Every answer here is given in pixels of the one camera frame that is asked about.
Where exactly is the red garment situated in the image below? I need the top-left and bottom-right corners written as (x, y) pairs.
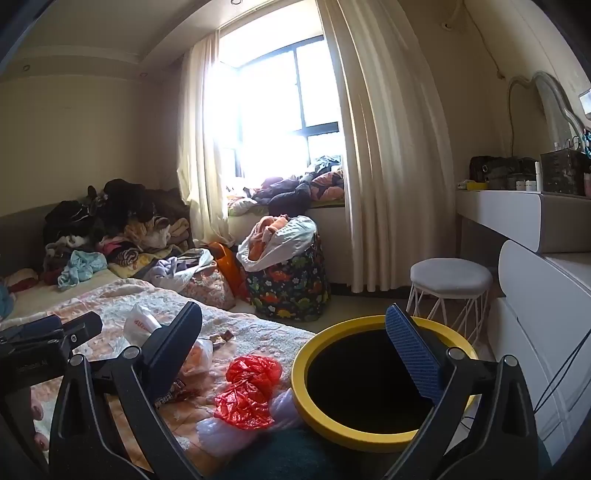
top-left (4, 268), bottom-right (40, 294)

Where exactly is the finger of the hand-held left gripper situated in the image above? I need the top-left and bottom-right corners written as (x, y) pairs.
top-left (0, 311), bottom-right (103, 352)

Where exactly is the floral fabric bag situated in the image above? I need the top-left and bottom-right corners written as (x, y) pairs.
top-left (178, 265), bottom-right (236, 311)

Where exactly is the orange garment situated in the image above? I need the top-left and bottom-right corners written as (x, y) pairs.
top-left (249, 216), bottom-right (291, 261)

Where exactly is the person's left hand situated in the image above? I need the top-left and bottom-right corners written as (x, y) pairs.
top-left (28, 388), bottom-right (51, 455)

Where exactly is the white stool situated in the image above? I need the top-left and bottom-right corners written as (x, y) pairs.
top-left (406, 258), bottom-right (494, 344)

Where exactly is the dark red snack wrapper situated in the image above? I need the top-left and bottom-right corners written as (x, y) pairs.
top-left (154, 378), bottom-right (201, 409)

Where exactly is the white lilac garment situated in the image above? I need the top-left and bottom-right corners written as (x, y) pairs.
top-left (148, 248), bottom-right (214, 292)

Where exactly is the light blue garment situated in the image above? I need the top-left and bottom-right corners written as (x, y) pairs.
top-left (58, 250), bottom-right (108, 289)

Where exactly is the dinosaur print laundry basket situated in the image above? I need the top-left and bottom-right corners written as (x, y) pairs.
top-left (245, 222), bottom-right (332, 322)

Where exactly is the pink white plush blanket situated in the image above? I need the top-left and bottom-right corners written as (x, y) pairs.
top-left (0, 277), bottom-right (319, 480)

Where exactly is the black bag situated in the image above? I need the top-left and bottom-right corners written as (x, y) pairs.
top-left (470, 155), bottom-right (539, 189)

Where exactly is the yellow-rimmed black trash bin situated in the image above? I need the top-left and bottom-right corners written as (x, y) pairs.
top-left (291, 315), bottom-right (481, 450)

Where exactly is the pile of mixed clothes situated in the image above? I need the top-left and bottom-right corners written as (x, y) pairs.
top-left (41, 179), bottom-right (195, 278)

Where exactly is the dark mesh storage box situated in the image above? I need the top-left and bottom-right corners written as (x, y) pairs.
top-left (540, 150), bottom-right (591, 195)

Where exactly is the wavy framed mirror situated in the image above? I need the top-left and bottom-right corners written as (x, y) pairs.
top-left (508, 71), bottom-right (589, 155)

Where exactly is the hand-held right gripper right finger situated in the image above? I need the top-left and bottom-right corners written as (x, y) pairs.
top-left (383, 303), bottom-right (541, 480)

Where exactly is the black cable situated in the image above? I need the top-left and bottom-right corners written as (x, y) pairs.
top-left (533, 323), bottom-right (591, 416)

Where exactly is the white red-printed plastic bag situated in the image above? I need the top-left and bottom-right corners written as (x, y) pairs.
top-left (122, 304), bottom-right (162, 348)

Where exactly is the white vanity desk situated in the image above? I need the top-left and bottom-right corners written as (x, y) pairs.
top-left (456, 188), bottom-right (591, 254)

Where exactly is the pile of dark jackets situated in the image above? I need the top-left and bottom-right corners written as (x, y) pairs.
top-left (226, 156), bottom-right (346, 215)

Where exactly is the white drawer cabinet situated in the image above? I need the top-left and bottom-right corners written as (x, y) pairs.
top-left (487, 240), bottom-right (591, 453)

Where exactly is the clear orange snack wrapper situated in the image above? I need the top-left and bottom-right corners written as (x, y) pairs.
top-left (180, 339), bottom-right (214, 377)

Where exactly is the red plastic bag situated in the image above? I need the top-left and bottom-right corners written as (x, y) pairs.
top-left (215, 355), bottom-right (283, 430)

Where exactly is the cream curtain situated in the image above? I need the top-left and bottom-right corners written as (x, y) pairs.
top-left (316, 0), bottom-right (455, 294)
top-left (178, 32), bottom-right (236, 247)

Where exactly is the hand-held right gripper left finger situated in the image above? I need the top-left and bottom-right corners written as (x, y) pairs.
top-left (48, 302), bottom-right (204, 480)

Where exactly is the window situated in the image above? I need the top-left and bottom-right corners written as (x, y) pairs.
top-left (217, 34), bottom-right (345, 181)

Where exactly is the white cable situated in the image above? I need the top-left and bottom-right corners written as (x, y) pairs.
top-left (507, 76), bottom-right (536, 158)

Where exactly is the orange plastic bag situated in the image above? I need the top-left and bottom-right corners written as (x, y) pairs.
top-left (208, 242), bottom-right (250, 303)

